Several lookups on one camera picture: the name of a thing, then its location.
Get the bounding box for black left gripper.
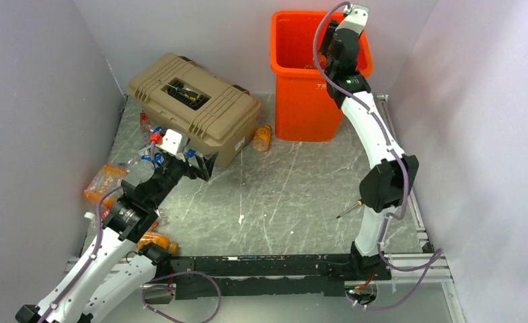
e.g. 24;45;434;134
149;150;217;207

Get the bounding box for small orange juice bottle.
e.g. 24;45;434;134
252;124;272;152

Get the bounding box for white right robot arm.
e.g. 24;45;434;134
314;20;419;279

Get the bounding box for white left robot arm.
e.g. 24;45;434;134
15;149;217;322

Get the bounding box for orange plastic bin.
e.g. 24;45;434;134
270;11;373;142

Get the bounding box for tan plastic toolbox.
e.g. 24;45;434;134
127;52;261;168

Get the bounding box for pepsi bottle near toolbox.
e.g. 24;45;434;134
127;149;163;168

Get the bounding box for screwdriver in toolbox lid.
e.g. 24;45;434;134
166;81;210;110

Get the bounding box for orange bottle near base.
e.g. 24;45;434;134
137;231;179;256

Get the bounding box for large orange bottle left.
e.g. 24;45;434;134
83;164;127;205

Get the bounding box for red label clear bottle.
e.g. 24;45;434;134
84;212;102;223

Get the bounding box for yellow black screwdriver on table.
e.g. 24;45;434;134
336;200;363;219

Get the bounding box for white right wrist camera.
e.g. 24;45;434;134
336;3;370;35

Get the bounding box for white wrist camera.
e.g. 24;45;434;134
149;127;189;161
336;3;370;35

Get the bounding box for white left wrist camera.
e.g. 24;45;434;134
149;127;189;161

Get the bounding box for red handled pliers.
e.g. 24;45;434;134
139;112;150;131

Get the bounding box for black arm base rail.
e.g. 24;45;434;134
145;254;391;300

